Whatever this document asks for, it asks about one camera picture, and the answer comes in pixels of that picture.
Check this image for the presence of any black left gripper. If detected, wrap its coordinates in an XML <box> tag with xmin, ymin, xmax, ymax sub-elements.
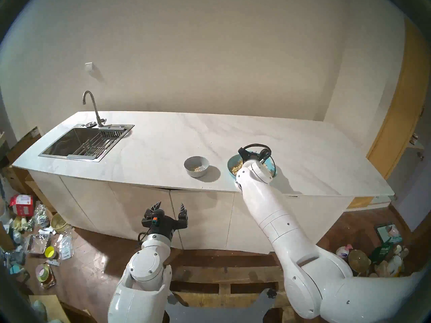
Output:
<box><xmin>145</xmin><ymin>201</ymin><xmax>188</xmax><ymax>242</ymax></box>

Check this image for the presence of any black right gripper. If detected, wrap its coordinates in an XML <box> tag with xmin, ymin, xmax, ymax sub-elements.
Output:
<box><xmin>238</xmin><ymin>146</ymin><xmax>261</xmax><ymax>163</ymax></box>

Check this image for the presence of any blue scalloped bowl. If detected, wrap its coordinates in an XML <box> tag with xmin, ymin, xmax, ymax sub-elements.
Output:
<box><xmin>227</xmin><ymin>153</ymin><xmax>277</xmax><ymax>179</ymax></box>

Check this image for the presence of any small grey bowl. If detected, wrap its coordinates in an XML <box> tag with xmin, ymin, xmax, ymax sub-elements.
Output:
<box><xmin>184</xmin><ymin>156</ymin><xmax>210</xmax><ymax>178</ymax></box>

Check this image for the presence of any olive green bowl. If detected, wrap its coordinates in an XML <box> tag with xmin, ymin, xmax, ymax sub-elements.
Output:
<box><xmin>348</xmin><ymin>249</ymin><xmax>371</xmax><ymax>276</ymax></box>

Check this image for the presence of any white counter cabinet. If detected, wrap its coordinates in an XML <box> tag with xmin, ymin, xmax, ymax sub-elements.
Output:
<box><xmin>29</xmin><ymin>171</ymin><xmax>354</xmax><ymax>254</ymax></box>

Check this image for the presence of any wooden pallet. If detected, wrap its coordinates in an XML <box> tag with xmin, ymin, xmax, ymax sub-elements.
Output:
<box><xmin>168</xmin><ymin>250</ymin><xmax>287</xmax><ymax>308</ymax></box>

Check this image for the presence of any slotted steel sink tray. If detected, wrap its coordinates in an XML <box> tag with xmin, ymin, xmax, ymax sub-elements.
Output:
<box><xmin>99</xmin><ymin>128</ymin><xmax>126</xmax><ymax>139</ymax></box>

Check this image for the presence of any clear labelled plastic bag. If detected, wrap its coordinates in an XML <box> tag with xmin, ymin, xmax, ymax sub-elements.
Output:
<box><xmin>57</xmin><ymin>234</ymin><xmax>74</xmax><ymax>261</ymax></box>

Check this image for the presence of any curved steel faucet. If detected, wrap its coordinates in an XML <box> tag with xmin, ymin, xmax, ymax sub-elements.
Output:
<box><xmin>82</xmin><ymin>91</ymin><xmax>107</xmax><ymax>128</ymax></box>

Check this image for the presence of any stainless steel sink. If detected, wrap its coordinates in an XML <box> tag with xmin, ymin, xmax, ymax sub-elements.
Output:
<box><xmin>38</xmin><ymin>124</ymin><xmax>135</xmax><ymax>163</ymax></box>

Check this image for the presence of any pink green cup stack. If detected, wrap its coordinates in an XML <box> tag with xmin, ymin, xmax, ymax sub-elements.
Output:
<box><xmin>35</xmin><ymin>263</ymin><xmax>51</xmax><ymax>282</ymax></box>

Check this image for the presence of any red white box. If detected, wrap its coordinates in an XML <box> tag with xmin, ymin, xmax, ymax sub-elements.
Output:
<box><xmin>9</xmin><ymin>194</ymin><xmax>34</xmax><ymax>217</ymax></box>

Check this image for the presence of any dark framed picture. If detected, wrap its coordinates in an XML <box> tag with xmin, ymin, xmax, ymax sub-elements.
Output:
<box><xmin>374</xmin><ymin>223</ymin><xmax>403</xmax><ymax>244</ymax></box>

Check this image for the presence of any brown cardboard box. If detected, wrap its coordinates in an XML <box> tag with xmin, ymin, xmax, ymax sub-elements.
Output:
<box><xmin>7</xmin><ymin>127</ymin><xmax>41</xmax><ymax>163</ymax></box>

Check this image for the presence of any white plastic bottle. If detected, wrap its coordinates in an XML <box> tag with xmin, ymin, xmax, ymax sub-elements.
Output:
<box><xmin>387</xmin><ymin>255</ymin><xmax>403</xmax><ymax>276</ymax></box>

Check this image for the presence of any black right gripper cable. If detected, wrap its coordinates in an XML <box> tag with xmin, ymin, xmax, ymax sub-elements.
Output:
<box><xmin>242</xmin><ymin>143</ymin><xmax>277</xmax><ymax>179</ymax></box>

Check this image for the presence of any wire sink rack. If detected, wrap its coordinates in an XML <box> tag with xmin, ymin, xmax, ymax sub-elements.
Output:
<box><xmin>67</xmin><ymin>137</ymin><xmax>117</xmax><ymax>158</ymax></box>

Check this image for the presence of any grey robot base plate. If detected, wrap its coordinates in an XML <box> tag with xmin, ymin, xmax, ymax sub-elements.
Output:
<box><xmin>165</xmin><ymin>288</ymin><xmax>278</xmax><ymax>323</ymax></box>

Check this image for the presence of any yellow wooden door frame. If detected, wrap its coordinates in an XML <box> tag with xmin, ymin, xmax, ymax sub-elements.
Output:
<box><xmin>347</xmin><ymin>18</ymin><xmax>431</xmax><ymax>209</ymax></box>

